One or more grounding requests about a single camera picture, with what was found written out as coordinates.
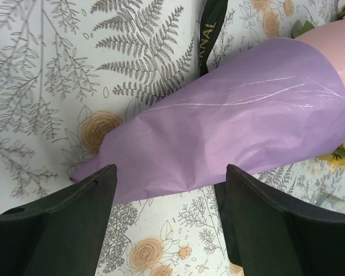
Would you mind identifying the pink and purple wrapping paper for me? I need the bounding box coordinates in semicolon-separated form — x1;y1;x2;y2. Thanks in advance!
71;19;345;203

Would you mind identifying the orange-pink flower stem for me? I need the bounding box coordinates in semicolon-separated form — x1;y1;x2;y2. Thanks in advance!
291;20;315;39

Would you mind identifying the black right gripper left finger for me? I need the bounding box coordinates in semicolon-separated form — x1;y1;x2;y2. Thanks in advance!
0;165;117;276

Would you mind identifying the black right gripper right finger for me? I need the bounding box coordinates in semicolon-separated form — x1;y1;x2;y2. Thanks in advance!
214;165;345;275

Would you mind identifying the clear glass vase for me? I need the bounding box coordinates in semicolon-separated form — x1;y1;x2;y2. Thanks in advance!
313;193;345;214

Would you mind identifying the floral tablecloth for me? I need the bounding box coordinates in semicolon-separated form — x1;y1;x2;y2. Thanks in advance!
0;1;345;275

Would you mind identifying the black ribbon gold lettering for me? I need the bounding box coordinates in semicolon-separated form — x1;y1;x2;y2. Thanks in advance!
198;0;228;76

